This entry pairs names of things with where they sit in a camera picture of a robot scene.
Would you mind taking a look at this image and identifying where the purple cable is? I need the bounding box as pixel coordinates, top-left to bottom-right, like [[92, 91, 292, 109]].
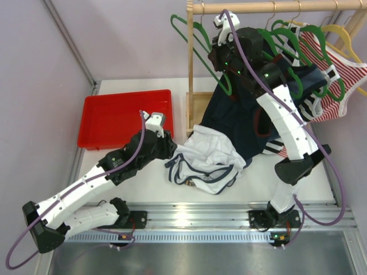
[[222, 9, 347, 250], [6, 110, 149, 270]]

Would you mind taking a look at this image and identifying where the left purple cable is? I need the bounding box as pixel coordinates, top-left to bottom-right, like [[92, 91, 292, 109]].
[[6, 110, 149, 270]]

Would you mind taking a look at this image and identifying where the black white striped tank top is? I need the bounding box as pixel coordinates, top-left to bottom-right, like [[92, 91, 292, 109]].
[[263, 25, 326, 157]]

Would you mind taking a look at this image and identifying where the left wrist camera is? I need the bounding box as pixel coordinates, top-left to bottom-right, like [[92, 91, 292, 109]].
[[143, 111, 166, 138]]

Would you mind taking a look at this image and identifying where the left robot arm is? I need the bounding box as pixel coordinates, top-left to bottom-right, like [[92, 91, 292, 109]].
[[22, 130, 177, 254]]

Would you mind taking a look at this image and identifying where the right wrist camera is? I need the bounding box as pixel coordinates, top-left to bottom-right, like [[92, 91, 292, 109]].
[[213, 11, 240, 46]]

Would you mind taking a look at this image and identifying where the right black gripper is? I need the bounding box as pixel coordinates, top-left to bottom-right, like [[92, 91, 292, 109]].
[[209, 32, 246, 77]]

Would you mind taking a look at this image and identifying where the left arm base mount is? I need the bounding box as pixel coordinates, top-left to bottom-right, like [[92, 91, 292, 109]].
[[113, 211, 148, 229]]

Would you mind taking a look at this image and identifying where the yellow hanger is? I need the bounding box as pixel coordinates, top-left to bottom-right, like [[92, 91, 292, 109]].
[[293, 21, 366, 103]]

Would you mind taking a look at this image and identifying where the red white striped tank top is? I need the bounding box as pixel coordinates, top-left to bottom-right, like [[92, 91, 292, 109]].
[[279, 28, 367, 160]]

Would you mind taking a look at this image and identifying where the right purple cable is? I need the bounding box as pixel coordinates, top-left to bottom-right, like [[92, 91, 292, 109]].
[[222, 9, 347, 250]]

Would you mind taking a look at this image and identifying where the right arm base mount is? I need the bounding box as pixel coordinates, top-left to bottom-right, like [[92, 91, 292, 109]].
[[248, 210, 301, 231]]

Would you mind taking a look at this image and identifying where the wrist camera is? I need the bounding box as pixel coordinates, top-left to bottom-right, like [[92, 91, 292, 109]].
[[143, 111, 166, 138], [213, 11, 240, 46]]

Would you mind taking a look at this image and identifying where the blue grey tank top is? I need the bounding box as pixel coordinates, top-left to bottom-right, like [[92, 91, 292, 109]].
[[291, 64, 327, 92]]

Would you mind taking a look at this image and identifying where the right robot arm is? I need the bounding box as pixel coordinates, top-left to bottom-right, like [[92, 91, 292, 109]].
[[201, 27, 331, 229]]

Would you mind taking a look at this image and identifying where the green hanger with blue top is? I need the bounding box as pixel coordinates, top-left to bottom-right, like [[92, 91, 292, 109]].
[[271, 19, 327, 99]]

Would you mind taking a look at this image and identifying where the green hanger with navy top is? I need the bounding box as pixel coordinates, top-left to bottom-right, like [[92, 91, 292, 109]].
[[258, 27, 303, 99]]

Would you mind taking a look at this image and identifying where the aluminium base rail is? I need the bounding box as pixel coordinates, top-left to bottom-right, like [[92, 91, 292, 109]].
[[67, 205, 357, 244]]

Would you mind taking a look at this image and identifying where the wooden clothes rack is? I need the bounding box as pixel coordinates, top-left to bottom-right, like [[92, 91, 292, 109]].
[[186, 1, 366, 135]]

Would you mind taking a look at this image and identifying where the red plastic tray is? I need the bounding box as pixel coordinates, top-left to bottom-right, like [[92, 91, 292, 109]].
[[77, 89, 174, 151]]

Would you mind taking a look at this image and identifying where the white printed tank top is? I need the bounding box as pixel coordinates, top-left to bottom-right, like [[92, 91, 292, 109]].
[[165, 125, 248, 195]]

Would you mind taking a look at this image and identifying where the navy maroon-trimmed tank top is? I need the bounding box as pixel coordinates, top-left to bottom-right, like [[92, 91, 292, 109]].
[[200, 72, 279, 162]]

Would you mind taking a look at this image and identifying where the green hanger with striped top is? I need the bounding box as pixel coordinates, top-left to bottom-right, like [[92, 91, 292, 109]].
[[299, 25, 345, 102]]

